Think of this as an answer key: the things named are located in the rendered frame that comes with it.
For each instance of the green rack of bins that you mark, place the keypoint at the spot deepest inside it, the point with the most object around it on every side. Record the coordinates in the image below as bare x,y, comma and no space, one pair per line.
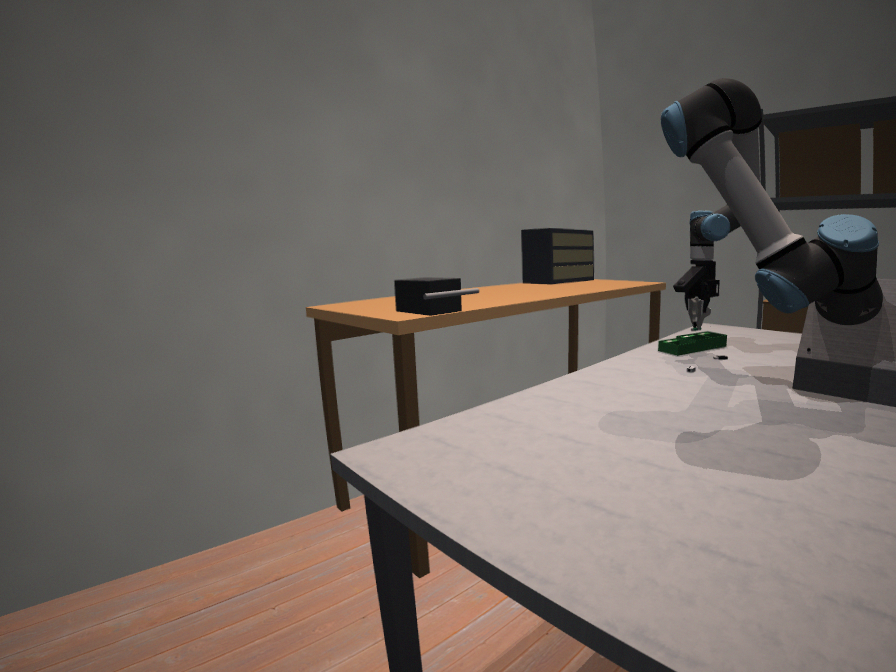
702,342

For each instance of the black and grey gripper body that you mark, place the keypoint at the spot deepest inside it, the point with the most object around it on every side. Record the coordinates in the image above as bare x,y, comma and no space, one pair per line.
706,282

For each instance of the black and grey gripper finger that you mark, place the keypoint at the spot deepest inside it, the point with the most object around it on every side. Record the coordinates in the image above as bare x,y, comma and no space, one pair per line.
691,305
703,310

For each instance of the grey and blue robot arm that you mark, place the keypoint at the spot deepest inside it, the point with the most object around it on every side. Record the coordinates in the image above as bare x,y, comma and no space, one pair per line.
792,273

